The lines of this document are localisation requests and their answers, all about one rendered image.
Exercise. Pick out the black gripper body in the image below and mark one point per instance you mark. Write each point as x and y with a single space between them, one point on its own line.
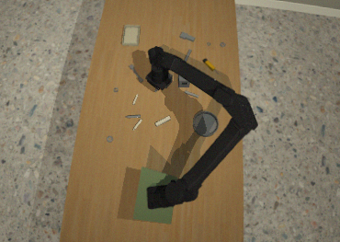
157 82

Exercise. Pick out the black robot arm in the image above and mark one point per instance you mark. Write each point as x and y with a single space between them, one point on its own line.
241 123

